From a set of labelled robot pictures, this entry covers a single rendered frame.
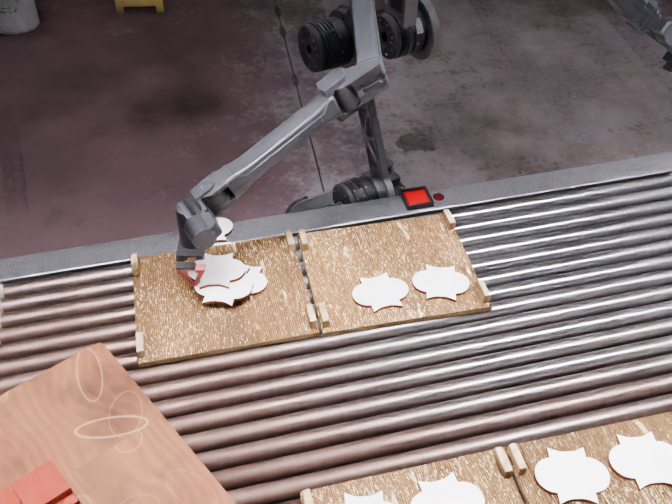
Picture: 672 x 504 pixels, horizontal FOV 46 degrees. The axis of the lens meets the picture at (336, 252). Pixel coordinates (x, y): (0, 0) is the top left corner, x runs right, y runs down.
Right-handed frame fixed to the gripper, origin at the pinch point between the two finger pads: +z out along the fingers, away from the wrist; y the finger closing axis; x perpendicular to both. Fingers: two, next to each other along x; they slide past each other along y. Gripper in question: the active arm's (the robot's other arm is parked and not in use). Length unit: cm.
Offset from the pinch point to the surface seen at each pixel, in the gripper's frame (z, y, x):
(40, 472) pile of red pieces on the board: -23, -70, 14
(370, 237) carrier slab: 2.6, 15.1, -43.1
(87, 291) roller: 6.3, -1.7, 27.0
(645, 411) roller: 4, -39, -99
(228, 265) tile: -0.3, 1.0, -7.7
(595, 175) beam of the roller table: 3, 43, -109
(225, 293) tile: 0.7, -7.5, -7.7
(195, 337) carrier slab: 3.8, -18.6, -1.6
